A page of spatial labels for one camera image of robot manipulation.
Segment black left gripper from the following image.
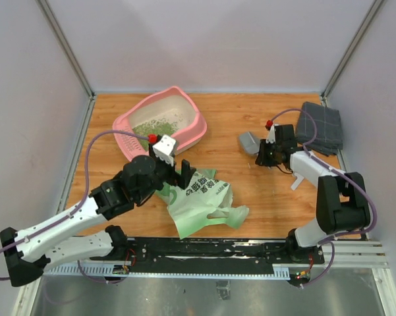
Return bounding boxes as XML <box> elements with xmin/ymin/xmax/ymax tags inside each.
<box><xmin>136</xmin><ymin>142</ymin><xmax>196</xmax><ymax>202</ymax></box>

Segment grey metal scoop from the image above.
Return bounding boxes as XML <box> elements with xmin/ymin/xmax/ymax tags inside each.
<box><xmin>239</xmin><ymin>132</ymin><xmax>260</xmax><ymax>155</ymax></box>

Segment green cat litter bag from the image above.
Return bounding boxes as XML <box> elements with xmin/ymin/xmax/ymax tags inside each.
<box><xmin>156</xmin><ymin>169</ymin><xmax>249</xmax><ymax>239</ymax></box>

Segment white plastic bag clip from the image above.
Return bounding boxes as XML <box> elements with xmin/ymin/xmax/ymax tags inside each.
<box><xmin>291</xmin><ymin>174</ymin><xmax>304</xmax><ymax>191</ymax></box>

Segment pink litter box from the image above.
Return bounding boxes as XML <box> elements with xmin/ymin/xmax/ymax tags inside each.
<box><xmin>112</xmin><ymin>86</ymin><xmax>207</xmax><ymax>154</ymax></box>

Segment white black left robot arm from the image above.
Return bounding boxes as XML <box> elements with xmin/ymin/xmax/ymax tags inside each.
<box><xmin>0</xmin><ymin>155</ymin><xmax>196</xmax><ymax>287</ymax></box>

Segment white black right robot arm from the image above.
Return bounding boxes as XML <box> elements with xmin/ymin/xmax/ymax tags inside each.
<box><xmin>256</xmin><ymin>120</ymin><xmax>371</xmax><ymax>263</ymax></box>

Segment green cat litter pellets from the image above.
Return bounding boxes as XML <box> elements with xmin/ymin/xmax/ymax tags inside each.
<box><xmin>132</xmin><ymin>112</ymin><xmax>186</xmax><ymax>136</ymax></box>

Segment folded dark grey cloth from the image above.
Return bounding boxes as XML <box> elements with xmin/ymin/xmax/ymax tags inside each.
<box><xmin>295</xmin><ymin>102</ymin><xmax>343</xmax><ymax>156</ymax></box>

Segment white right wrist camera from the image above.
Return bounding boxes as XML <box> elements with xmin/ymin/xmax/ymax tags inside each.
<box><xmin>265</xmin><ymin>120</ymin><xmax>278</xmax><ymax>144</ymax></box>

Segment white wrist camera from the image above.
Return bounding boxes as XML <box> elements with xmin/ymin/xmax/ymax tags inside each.
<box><xmin>265</xmin><ymin>120</ymin><xmax>278</xmax><ymax>144</ymax></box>
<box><xmin>148</xmin><ymin>134</ymin><xmax>178</xmax><ymax>167</ymax></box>

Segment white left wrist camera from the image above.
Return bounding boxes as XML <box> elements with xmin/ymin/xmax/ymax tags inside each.
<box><xmin>148</xmin><ymin>134</ymin><xmax>178</xmax><ymax>167</ymax></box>

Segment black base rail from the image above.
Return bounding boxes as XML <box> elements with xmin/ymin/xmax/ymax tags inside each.
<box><xmin>90</xmin><ymin>236</ymin><xmax>317</xmax><ymax>273</ymax></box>

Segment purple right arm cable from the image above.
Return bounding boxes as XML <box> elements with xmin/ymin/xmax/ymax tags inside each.
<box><xmin>269</xmin><ymin>108</ymin><xmax>380</xmax><ymax>287</ymax></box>

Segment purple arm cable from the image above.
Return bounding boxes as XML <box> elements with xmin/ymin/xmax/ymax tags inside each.
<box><xmin>269</xmin><ymin>108</ymin><xmax>380</xmax><ymax>287</ymax></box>
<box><xmin>0</xmin><ymin>130</ymin><xmax>152</xmax><ymax>284</ymax></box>

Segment grey slotted cable duct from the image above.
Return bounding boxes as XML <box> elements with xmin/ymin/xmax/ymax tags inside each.
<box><xmin>44</xmin><ymin>261</ymin><xmax>291</xmax><ymax>280</ymax></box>

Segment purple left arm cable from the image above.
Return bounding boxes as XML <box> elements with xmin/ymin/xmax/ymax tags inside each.
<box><xmin>0</xmin><ymin>130</ymin><xmax>152</xmax><ymax>284</ymax></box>

